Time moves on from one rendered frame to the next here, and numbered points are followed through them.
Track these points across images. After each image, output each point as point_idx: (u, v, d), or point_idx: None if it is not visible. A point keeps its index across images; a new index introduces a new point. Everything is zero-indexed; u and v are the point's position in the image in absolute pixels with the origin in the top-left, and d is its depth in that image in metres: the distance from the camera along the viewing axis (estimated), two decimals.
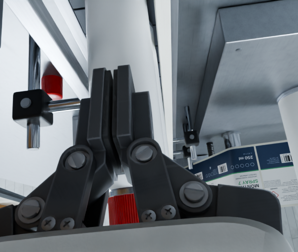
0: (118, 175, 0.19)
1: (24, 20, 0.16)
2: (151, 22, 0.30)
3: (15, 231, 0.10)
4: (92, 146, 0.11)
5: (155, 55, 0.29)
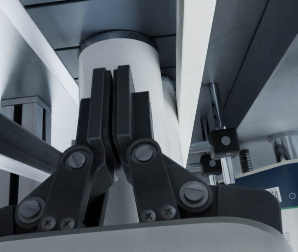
0: None
1: None
2: (164, 76, 0.23)
3: (15, 231, 0.10)
4: (92, 146, 0.11)
5: (171, 122, 0.22)
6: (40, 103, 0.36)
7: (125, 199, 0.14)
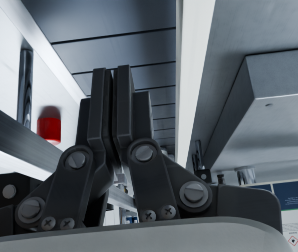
0: None
1: None
2: (169, 154, 0.48)
3: (15, 231, 0.10)
4: (92, 146, 0.11)
5: None
6: None
7: None
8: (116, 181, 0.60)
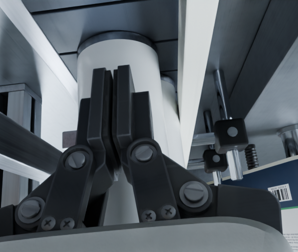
0: None
1: None
2: (163, 75, 0.22)
3: (15, 231, 0.10)
4: (92, 146, 0.11)
5: (170, 121, 0.21)
6: (28, 92, 0.33)
7: (125, 200, 0.14)
8: (66, 143, 0.32)
